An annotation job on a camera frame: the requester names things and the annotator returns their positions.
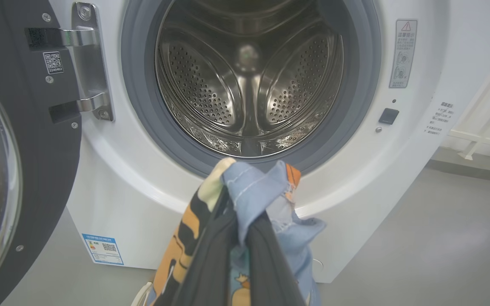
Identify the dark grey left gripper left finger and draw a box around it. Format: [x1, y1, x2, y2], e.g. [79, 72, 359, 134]
[171, 187, 239, 306]

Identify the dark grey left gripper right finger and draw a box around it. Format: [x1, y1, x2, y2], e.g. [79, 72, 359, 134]
[245, 210, 307, 306]

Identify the blue garment large orange print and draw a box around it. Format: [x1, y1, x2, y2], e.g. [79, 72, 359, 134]
[149, 157, 327, 306]

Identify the black round glass washer door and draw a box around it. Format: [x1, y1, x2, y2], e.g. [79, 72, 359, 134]
[0, 0, 83, 306]

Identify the white front-load washing machine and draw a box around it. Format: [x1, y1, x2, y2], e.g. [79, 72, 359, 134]
[47, 0, 490, 284]

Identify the stainless steel washing machine drum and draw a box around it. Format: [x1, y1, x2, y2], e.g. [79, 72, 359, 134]
[156, 0, 344, 157]

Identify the black door latch socket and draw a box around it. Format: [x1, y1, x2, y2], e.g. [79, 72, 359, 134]
[378, 108, 400, 125]

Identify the silver metal door hinge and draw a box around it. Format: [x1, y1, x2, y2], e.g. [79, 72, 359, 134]
[60, 2, 115, 122]

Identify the cream perforated laundry basket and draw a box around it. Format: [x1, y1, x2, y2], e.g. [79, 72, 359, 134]
[131, 281, 154, 306]

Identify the blue energy label sticker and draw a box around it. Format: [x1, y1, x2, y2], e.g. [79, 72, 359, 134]
[82, 233, 124, 266]

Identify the printed text label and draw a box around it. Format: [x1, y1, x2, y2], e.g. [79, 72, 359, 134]
[427, 101, 455, 136]

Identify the cream metal railing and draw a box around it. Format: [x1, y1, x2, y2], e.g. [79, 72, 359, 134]
[447, 32, 490, 161]

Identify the white QR code sticker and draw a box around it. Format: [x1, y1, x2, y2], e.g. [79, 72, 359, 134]
[43, 51, 64, 75]

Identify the grey warning sticker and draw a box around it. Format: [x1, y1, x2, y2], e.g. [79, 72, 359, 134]
[389, 19, 418, 89]

